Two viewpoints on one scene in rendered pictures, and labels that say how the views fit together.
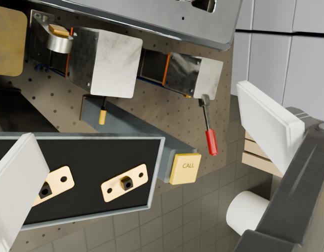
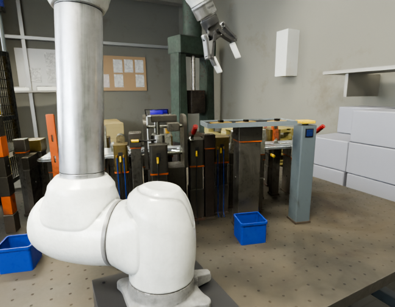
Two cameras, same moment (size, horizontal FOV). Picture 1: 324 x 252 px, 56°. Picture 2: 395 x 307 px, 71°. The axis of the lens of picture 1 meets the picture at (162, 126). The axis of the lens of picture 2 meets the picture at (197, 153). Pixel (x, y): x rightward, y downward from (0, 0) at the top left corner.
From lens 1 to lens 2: 1.33 m
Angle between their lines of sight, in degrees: 87
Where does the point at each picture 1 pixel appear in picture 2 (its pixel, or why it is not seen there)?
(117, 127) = (293, 172)
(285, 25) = (392, 190)
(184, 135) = (389, 219)
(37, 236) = (339, 284)
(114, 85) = not seen: hidden behind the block
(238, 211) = not seen: outside the picture
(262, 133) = (234, 49)
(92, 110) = (291, 203)
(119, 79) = not seen: hidden behind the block
